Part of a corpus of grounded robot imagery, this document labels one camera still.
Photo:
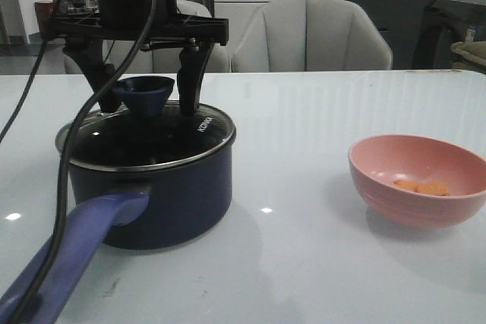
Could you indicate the pink bowl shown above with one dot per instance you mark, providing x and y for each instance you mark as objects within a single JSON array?
[{"x": 377, "y": 163}]

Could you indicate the orange ham slice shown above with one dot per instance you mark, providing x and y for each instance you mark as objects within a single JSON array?
[
  {"x": 433, "y": 188},
  {"x": 406, "y": 184}
]

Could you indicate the dark appliance at right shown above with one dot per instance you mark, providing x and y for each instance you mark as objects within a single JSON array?
[{"x": 443, "y": 23}]

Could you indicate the glass pot lid blue knob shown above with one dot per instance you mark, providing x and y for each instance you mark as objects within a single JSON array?
[{"x": 148, "y": 132}]

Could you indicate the grey upholstered chair left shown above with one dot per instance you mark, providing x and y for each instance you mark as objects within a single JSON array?
[{"x": 165, "y": 61}]

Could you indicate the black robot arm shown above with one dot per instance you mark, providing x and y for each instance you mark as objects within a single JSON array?
[{"x": 112, "y": 8}]

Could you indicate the grey upholstered chair right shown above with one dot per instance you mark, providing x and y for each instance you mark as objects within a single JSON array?
[{"x": 311, "y": 35}]

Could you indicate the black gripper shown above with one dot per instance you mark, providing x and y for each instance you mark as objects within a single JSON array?
[{"x": 172, "y": 27}]

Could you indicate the red trash bin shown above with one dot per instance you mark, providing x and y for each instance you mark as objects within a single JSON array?
[{"x": 43, "y": 11}]

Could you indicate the beige cushion at right edge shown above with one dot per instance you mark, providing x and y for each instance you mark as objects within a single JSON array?
[{"x": 469, "y": 56}]

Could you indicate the grey upholstered chair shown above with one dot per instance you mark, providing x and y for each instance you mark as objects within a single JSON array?
[
  {"x": 311, "y": 35},
  {"x": 165, "y": 61}
]

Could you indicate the dark blue saucepan purple handle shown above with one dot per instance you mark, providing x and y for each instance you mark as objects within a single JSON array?
[{"x": 142, "y": 210}]

